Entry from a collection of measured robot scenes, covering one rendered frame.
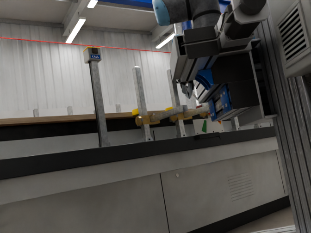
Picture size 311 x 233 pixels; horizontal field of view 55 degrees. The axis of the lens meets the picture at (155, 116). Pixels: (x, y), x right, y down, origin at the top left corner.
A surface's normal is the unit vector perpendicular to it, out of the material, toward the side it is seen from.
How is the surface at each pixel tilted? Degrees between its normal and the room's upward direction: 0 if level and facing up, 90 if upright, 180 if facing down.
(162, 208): 90
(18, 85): 90
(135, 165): 90
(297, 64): 90
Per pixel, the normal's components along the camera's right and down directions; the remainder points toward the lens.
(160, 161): 0.56, -0.20
